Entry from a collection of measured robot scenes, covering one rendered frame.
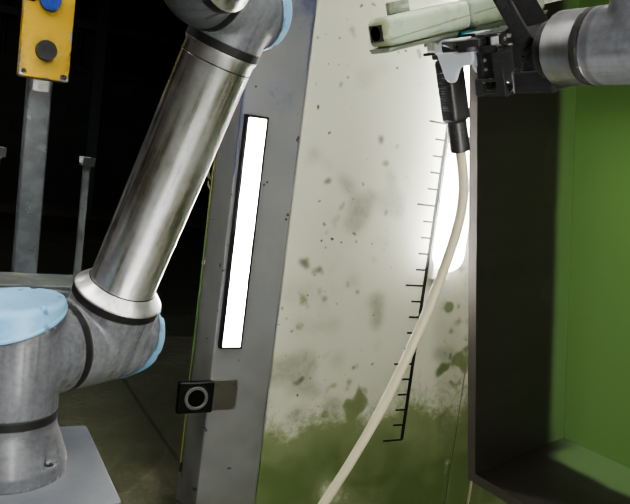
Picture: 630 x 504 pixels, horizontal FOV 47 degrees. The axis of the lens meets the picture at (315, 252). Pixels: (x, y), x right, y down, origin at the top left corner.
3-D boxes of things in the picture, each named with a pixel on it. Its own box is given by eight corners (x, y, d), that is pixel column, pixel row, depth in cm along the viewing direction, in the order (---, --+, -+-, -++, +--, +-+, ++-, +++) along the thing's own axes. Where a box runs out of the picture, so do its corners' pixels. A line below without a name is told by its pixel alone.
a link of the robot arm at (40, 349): (-71, 403, 108) (-63, 288, 106) (26, 381, 123) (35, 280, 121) (-7, 432, 101) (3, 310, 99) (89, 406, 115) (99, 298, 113)
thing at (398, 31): (408, 174, 101) (382, 3, 94) (387, 171, 105) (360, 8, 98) (627, 97, 123) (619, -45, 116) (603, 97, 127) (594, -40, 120)
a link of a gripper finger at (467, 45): (435, 55, 99) (490, 50, 92) (434, 44, 98) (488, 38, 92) (456, 48, 101) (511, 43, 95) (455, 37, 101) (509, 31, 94)
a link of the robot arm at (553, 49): (564, 14, 81) (616, -1, 86) (529, 18, 85) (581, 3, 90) (570, 94, 84) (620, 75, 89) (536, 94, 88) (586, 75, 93)
